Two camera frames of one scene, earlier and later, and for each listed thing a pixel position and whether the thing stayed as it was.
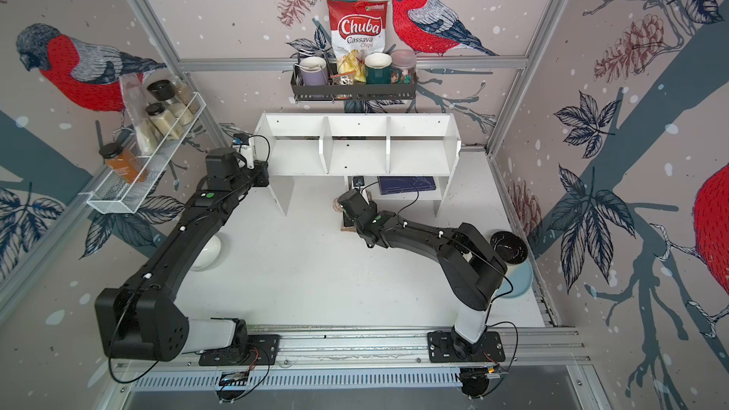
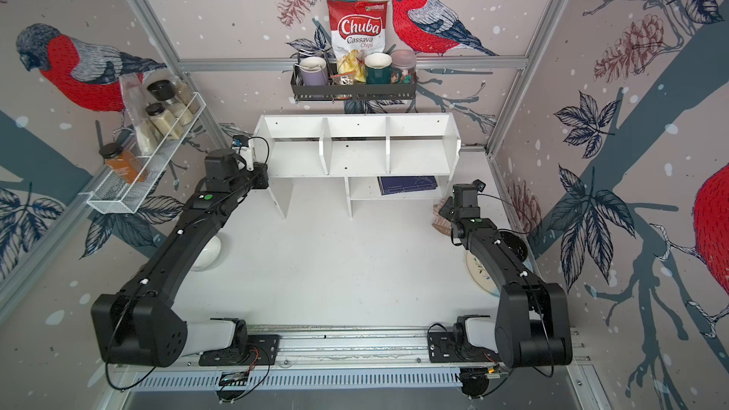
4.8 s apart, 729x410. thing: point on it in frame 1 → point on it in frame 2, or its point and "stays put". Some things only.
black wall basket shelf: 327,93 stays put
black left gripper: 263,170 stays put
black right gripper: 372,205 → 445,210
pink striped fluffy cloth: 338,208 → 439,222
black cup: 510,248 stays put
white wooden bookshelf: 403,156 stays put
